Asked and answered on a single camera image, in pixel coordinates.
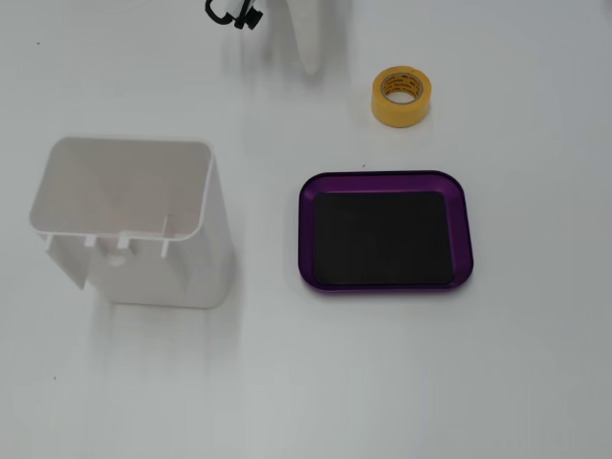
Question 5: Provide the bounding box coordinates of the purple metal tray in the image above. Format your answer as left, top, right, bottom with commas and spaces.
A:
298, 169, 474, 292

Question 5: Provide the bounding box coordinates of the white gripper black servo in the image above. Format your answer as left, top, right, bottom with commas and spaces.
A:
222, 0, 332, 77

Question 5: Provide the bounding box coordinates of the black tray mat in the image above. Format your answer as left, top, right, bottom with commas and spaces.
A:
313, 191, 454, 287

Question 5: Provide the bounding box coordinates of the white plastic box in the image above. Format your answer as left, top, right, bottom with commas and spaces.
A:
28, 137, 235, 311

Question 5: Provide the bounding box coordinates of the yellow tape roll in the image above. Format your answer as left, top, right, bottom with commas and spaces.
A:
371, 66, 431, 129

